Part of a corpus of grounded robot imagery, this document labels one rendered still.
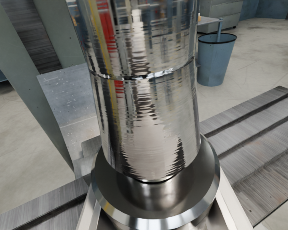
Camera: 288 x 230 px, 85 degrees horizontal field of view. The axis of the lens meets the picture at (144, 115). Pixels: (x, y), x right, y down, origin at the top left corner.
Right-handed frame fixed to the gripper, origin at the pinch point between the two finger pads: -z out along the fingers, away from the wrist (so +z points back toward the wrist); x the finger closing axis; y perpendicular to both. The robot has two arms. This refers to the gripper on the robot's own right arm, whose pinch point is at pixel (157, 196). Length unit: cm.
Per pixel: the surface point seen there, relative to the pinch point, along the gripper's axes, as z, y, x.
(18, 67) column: -36.1, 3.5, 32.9
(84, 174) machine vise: -9.0, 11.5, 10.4
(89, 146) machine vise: -17.8, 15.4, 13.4
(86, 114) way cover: -34.6, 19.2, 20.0
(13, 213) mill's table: -8.7, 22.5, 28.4
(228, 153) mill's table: -19.4, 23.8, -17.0
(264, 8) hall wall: -643, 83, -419
